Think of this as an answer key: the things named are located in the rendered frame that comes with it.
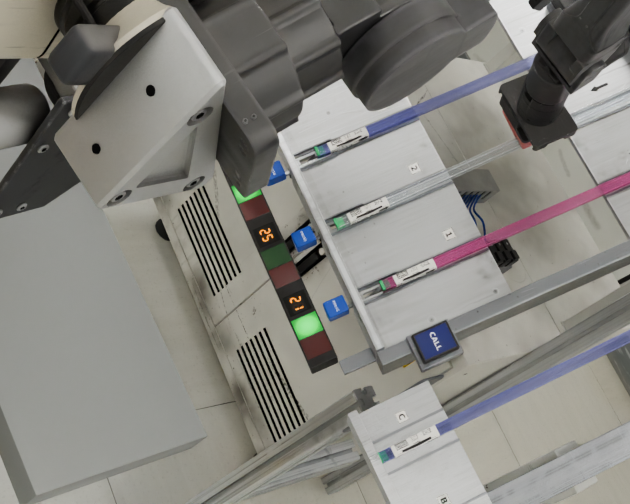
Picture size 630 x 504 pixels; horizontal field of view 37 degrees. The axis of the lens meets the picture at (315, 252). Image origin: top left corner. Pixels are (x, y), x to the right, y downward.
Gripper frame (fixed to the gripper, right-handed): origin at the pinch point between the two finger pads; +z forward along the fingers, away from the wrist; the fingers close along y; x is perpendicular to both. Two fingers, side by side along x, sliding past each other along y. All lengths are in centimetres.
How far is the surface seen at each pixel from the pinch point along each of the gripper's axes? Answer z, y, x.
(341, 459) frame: 50, -24, 38
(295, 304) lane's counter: 4.6, -7.6, 38.8
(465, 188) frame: 39.4, 10.4, -2.4
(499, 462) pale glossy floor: 132, -31, -6
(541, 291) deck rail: 0.5, -20.7, 8.7
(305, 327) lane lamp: 4.6, -11.2, 38.9
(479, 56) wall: 176, 102, -78
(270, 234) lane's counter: 4.5, 3.3, 37.9
